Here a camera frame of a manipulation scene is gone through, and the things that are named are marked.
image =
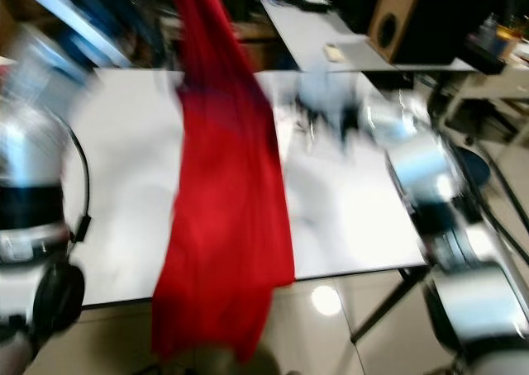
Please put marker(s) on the black storage box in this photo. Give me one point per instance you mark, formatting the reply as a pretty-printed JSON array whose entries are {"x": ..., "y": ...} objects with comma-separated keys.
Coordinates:
[{"x": 492, "y": 53}]

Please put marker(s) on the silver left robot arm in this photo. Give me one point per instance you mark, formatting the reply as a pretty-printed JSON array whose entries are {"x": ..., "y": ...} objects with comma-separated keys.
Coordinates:
[{"x": 33, "y": 152}]

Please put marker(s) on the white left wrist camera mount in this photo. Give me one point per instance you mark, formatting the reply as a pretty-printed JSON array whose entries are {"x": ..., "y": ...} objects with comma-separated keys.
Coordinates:
[{"x": 83, "y": 24}]

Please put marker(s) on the wooden loudspeaker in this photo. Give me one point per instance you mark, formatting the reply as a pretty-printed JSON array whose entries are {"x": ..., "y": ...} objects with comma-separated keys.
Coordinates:
[{"x": 397, "y": 20}]

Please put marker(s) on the red garment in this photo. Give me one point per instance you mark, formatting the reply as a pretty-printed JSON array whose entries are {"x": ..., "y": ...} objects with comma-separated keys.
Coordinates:
[{"x": 223, "y": 210}]

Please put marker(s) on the dark round stool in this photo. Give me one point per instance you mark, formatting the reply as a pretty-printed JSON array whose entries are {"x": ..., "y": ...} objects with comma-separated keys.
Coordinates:
[{"x": 473, "y": 170}]

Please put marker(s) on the brown leather armchair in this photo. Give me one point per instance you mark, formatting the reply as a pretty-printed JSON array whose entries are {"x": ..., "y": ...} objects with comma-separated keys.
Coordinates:
[{"x": 12, "y": 11}]

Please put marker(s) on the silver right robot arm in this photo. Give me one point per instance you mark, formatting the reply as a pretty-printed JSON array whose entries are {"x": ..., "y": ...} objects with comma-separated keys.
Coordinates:
[{"x": 421, "y": 168}]

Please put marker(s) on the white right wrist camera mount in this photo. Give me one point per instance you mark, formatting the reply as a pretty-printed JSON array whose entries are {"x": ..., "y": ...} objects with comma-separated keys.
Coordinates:
[{"x": 397, "y": 115}]

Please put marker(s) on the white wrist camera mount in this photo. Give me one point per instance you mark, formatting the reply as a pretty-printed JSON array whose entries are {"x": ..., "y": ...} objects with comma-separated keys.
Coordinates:
[
  {"x": 83, "y": 24},
  {"x": 397, "y": 115}
]

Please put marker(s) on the white remote control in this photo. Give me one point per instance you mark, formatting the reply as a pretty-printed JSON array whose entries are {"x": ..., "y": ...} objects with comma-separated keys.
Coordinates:
[{"x": 334, "y": 52}]

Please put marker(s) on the black table leg frame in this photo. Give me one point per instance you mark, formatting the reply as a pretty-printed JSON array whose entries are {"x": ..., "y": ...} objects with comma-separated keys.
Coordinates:
[{"x": 388, "y": 305}]

